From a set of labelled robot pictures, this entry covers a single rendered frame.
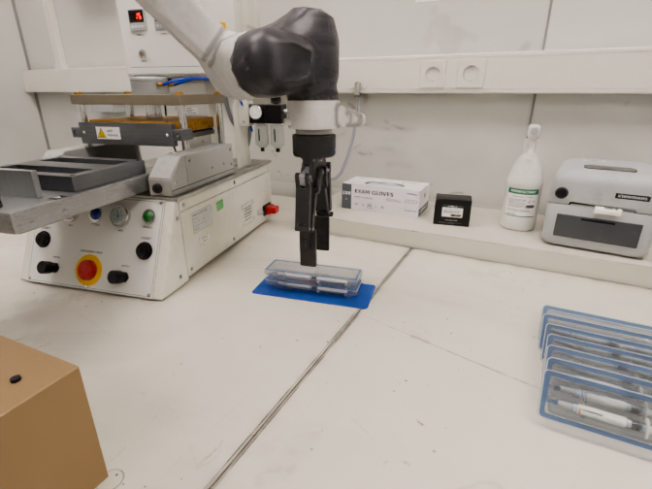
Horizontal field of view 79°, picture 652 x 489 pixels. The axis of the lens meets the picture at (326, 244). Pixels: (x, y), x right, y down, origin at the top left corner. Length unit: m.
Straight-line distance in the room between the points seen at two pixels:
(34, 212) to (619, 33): 1.24
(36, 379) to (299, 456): 0.26
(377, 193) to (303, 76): 0.57
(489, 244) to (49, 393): 0.84
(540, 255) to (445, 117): 0.51
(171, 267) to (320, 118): 0.39
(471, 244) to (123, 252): 0.74
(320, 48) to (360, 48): 0.69
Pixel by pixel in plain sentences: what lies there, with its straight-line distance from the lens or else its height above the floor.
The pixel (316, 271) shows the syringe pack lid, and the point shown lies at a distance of 0.77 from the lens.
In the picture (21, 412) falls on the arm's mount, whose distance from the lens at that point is 0.42.
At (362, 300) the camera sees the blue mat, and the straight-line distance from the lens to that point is 0.76.
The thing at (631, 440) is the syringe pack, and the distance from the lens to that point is 0.58.
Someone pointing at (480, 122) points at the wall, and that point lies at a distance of 1.26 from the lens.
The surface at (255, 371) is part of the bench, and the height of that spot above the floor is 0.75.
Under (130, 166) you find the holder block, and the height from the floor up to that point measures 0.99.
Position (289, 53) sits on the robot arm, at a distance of 0.62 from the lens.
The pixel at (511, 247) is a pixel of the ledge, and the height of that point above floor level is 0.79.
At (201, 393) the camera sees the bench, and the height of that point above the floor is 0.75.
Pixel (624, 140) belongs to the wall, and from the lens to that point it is 1.26.
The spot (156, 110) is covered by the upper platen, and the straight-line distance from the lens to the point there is 1.02.
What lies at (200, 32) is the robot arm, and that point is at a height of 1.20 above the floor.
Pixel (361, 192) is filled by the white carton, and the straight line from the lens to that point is 1.15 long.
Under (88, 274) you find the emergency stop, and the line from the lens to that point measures 0.89.
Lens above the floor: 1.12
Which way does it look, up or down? 21 degrees down
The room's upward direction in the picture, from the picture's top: straight up
